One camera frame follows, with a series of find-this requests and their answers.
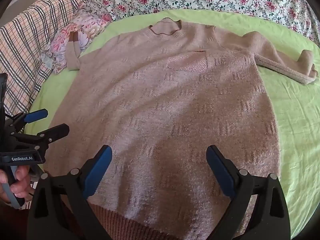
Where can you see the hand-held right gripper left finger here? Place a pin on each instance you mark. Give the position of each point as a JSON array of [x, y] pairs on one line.
[[98, 170]]

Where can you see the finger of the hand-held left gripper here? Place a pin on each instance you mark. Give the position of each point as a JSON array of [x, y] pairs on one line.
[[58, 130], [37, 115]]

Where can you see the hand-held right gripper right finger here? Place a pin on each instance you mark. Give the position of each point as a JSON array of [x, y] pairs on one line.
[[220, 172]]

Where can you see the person's left hand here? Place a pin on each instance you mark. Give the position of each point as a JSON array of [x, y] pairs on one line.
[[21, 180]]

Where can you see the person's dark red clothing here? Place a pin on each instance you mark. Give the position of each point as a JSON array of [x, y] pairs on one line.
[[12, 222]]

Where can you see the light green bed sheet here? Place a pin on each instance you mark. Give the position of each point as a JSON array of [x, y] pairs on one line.
[[295, 130]]

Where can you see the pastel floral cloth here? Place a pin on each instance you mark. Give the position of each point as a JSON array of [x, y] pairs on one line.
[[87, 25]]

